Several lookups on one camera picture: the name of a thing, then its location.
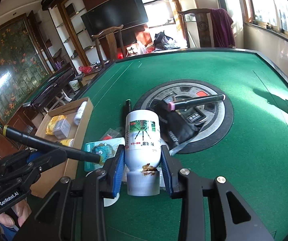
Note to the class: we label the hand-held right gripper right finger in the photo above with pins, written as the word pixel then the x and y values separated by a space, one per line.
pixel 169 178

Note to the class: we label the dark clothes pile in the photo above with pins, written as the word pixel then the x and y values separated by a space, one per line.
pixel 164 41

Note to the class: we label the white patterned bucket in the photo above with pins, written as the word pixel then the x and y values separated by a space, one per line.
pixel 74 86

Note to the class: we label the round table centre console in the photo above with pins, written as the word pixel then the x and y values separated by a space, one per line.
pixel 216 120

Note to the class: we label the person's left hand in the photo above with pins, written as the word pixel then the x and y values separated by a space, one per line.
pixel 23 212

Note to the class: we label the folding green game table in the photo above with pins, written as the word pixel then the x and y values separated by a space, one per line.
pixel 51 85

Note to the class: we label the yellow cracker packet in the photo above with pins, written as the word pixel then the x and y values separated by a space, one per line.
pixel 52 123

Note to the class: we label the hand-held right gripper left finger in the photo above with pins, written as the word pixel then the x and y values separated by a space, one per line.
pixel 118 170

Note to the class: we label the clear bag with red item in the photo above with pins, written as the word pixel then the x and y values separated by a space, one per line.
pixel 111 135

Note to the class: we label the flower wall painting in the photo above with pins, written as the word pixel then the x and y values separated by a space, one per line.
pixel 10 62

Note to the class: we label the purple cloth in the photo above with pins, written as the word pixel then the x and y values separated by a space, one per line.
pixel 221 27

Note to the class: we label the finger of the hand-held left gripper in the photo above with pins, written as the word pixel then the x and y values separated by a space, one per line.
pixel 53 159
pixel 33 157

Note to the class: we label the window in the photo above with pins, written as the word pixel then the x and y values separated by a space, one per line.
pixel 279 5

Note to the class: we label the red plastic bag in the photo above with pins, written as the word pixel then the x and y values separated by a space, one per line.
pixel 84 69

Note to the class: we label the black packet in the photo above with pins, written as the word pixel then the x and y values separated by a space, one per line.
pixel 174 128

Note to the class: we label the bare wooden chair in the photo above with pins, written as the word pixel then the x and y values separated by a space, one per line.
pixel 111 42

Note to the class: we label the grey cube box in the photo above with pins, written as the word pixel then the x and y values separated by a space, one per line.
pixel 62 129

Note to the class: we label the low wooden cabinet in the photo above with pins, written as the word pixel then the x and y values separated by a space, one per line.
pixel 91 76

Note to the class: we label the wall shelf unit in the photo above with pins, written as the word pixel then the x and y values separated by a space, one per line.
pixel 68 30

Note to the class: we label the black marker yellow cap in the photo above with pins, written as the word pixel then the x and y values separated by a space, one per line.
pixel 46 143

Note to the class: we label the cardboard box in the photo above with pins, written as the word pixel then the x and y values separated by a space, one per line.
pixel 68 170

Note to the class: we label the black marker green cap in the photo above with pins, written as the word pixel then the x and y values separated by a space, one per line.
pixel 127 108

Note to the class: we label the black marker pink cap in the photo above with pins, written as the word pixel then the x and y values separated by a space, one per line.
pixel 196 101

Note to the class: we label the clear plastic bag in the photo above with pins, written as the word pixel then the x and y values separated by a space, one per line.
pixel 141 48

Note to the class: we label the teal cartoon card package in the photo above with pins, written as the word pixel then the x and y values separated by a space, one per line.
pixel 96 153

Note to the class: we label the large white bottle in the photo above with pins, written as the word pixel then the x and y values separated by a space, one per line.
pixel 142 143

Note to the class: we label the wooden chair with carved back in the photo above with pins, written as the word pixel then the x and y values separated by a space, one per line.
pixel 201 27

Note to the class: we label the black television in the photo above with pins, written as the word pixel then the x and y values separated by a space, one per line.
pixel 113 12

